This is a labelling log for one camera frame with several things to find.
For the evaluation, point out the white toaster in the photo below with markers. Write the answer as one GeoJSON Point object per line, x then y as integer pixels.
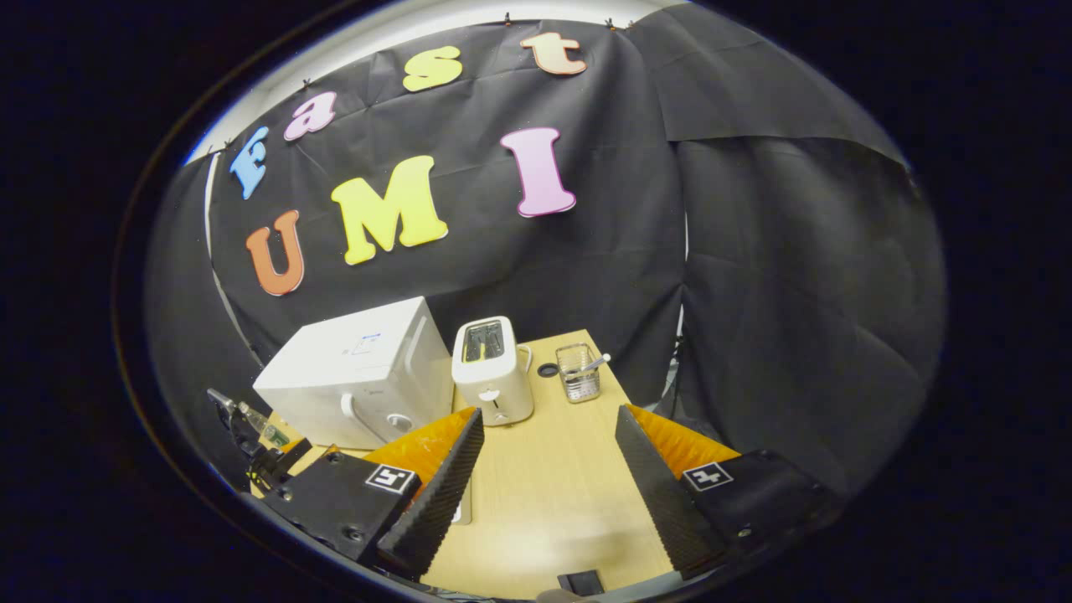
{"type": "Point", "coordinates": [494, 377]}

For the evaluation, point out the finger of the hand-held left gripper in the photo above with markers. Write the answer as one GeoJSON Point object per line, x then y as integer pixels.
{"type": "Point", "coordinates": [329, 450]}

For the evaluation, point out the white rectangular tray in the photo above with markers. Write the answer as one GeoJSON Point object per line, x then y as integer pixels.
{"type": "Point", "coordinates": [463, 511]}

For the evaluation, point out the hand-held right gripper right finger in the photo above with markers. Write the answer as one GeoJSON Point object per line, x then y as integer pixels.
{"type": "Point", "coordinates": [662, 494]}

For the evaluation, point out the white microwave oven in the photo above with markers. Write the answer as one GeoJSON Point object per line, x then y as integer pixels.
{"type": "Point", "coordinates": [352, 368]}

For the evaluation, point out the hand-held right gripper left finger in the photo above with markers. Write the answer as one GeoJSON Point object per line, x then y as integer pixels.
{"type": "Point", "coordinates": [440, 494]}

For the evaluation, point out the mesh utensil holder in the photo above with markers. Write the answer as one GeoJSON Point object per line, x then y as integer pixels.
{"type": "Point", "coordinates": [579, 381]}

